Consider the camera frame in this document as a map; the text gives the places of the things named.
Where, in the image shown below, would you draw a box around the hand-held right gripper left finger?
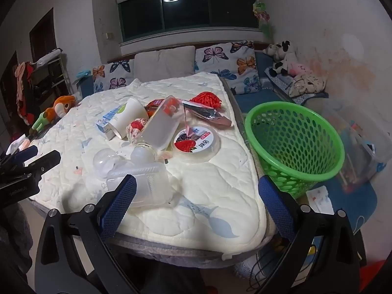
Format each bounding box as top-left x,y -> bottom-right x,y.
34,174 -> 137,294

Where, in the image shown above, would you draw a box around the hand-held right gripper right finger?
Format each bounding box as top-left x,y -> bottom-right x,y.
258,174 -> 368,294

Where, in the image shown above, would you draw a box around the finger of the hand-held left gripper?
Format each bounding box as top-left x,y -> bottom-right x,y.
0,145 -> 39,167
23,151 -> 61,184

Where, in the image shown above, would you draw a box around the green plastic basket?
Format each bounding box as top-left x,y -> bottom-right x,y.
244,101 -> 345,199

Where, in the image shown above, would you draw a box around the white paper cup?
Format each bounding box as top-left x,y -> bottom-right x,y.
110,97 -> 149,140

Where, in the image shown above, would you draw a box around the red foam fruit net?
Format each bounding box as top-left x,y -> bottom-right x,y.
190,91 -> 222,111

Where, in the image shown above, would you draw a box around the white paper leaflet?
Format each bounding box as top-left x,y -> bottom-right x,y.
306,185 -> 334,215

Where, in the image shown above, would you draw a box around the clear plastic dome lid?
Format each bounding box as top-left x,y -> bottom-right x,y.
93,147 -> 126,179

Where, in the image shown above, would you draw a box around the orange plush toy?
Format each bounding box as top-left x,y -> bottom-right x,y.
31,96 -> 77,131

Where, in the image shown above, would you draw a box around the red pink hanging clothes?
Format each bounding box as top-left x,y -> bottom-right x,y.
14,61 -> 37,126

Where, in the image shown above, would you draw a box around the white quilted blanket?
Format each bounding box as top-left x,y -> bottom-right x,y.
26,72 -> 267,261

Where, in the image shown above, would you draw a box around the blue white milk carton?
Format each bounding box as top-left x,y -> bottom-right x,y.
96,104 -> 123,140

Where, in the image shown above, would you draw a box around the blue round stool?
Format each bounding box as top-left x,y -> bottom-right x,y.
306,171 -> 377,230

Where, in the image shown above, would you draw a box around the red white candy wrapper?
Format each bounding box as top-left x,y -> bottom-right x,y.
127,118 -> 149,143

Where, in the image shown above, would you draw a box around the metal shelf rack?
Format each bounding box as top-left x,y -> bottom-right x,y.
29,48 -> 74,98

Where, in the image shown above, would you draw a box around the round strawberry label tub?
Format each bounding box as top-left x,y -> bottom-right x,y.
171,123 -> 221,163

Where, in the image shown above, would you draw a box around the clear plastic storage box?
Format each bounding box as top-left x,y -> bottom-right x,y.
318,101 -> 388,193

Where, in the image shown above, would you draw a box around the orange snack packet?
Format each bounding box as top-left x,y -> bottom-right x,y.
144,98 -> 167,117

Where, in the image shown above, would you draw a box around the blue bed sheet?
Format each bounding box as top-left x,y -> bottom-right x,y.
236,52 -> 328,114

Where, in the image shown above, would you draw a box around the small butterfly print pillow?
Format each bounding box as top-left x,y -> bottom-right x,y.
92,59 -> 135,94

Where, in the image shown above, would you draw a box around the silver foil wrapper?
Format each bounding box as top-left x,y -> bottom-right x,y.
182,100 -> 233,127

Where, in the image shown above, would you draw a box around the dark wooden door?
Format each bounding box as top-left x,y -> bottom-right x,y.
29,8 -> 56,63

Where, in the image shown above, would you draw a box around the beige spotted cloth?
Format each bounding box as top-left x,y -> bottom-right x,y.
289,70 -> 328,97

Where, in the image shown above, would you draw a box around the pink plush toy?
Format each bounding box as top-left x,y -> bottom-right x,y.
288,63 -> 310,77

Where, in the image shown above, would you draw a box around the large butterfly print pillow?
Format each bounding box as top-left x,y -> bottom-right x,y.
194,40 -> 261,95

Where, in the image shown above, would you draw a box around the black white cow plush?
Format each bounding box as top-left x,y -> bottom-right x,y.
263,40 -> 299,77

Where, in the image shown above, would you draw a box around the grey pillow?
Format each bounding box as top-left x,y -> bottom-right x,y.
133,46 -> 196,83

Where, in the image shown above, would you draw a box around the hanging flower decoration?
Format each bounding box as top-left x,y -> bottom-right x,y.
253,0 -> 276,42

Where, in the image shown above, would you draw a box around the dark window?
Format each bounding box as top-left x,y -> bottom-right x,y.
118,0 -> 261,42

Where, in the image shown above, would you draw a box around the black cable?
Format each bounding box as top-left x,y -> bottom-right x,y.
248,245 -> 307,294

